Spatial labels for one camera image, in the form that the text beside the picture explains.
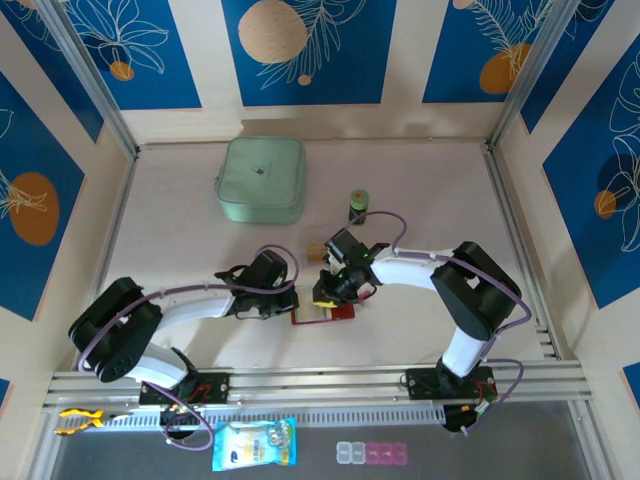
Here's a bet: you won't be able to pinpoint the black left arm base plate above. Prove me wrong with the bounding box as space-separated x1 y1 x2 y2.
138 372 231 406

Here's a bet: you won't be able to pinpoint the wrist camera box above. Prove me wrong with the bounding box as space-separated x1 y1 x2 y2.
324 228 370 265
248 249 290 290

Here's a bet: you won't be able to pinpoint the small green-lid jar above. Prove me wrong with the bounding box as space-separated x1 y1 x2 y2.
347 188 372 226

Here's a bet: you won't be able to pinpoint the blue snack packet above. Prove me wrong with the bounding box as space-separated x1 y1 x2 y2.
211 417 298 473

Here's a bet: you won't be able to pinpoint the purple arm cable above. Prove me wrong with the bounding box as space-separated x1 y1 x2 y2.
348 210 531 436
77 243 301 453

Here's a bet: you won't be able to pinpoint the green zip pouch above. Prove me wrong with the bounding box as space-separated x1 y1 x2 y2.
214 136 307 225

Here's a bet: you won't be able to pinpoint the red card holder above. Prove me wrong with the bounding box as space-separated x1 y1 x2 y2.
290 298 357 327

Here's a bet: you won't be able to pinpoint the aluminium side rail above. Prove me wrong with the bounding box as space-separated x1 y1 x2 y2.
482 144 564 362
94 148 142 296

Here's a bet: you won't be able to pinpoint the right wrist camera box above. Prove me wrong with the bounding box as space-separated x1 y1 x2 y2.
324 228 370 265

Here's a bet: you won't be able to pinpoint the yellow-handled pliers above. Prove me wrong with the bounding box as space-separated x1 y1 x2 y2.
54 407 135 437

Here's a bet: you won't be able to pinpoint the slotted grey cable duct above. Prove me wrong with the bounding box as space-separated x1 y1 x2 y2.
55 404 447 435

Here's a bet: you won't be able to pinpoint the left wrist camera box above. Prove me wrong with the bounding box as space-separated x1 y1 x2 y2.
248 249 290 290

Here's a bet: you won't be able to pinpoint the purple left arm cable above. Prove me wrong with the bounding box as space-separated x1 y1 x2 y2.
77 243 301 453

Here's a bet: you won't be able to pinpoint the aluminium corner post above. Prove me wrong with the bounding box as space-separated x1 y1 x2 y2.
34 0 141 160
487 0 589 154

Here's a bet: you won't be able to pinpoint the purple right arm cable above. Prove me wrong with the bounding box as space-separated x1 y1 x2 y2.
348 210 531 436

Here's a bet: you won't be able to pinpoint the black connector block with wires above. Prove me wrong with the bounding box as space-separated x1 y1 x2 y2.
442 399 496 436
159 402 202 441

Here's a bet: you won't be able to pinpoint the aluminium rail beam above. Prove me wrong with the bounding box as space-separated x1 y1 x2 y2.
42 360 596 415

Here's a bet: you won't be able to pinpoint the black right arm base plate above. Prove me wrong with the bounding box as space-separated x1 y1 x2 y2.
404 367 499 401

